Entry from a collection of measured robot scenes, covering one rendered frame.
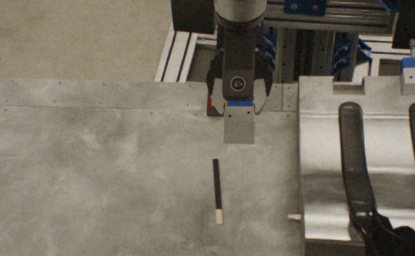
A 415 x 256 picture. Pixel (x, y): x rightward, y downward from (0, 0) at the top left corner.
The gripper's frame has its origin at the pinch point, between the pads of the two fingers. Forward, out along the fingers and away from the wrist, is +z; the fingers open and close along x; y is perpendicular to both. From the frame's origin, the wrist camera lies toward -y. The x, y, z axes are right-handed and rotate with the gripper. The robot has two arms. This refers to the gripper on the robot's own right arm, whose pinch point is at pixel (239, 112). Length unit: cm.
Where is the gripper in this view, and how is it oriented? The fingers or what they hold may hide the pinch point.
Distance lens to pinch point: 140.3
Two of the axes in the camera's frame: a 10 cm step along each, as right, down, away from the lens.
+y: 0.5, -7.5, 6.6
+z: 0.3, 6.6, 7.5
